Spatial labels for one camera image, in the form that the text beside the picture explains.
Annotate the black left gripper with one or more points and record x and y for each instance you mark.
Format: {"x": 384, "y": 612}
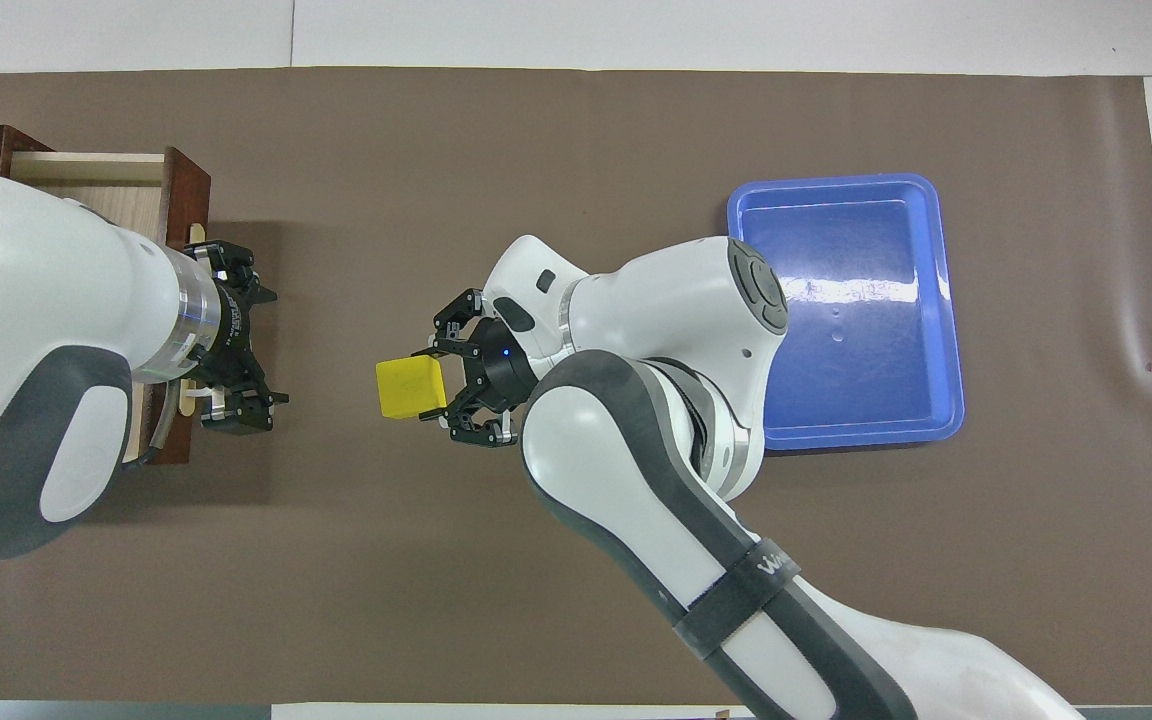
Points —
{"x": 231, "y": 330}

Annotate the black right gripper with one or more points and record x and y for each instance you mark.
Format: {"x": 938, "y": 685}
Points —
{"x": 501, "y": 365}

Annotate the yellow cube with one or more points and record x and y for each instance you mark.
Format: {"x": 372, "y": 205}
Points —
{"x": 412, "y": 388}

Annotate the dark wooden drawer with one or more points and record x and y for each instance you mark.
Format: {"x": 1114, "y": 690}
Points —
{"x": 186, "y": 190}

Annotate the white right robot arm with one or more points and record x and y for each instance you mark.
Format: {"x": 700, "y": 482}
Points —
{"x": 656, "y": 480}

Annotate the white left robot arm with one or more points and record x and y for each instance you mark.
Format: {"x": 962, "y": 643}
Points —
{"x": 36, "y": 330}

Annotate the brown table mat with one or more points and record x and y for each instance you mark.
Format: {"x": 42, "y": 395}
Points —
{"x": 536, "y": 150}

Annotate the blue plastic tray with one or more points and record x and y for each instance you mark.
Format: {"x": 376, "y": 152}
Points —
{"x": 866, "y": 300}

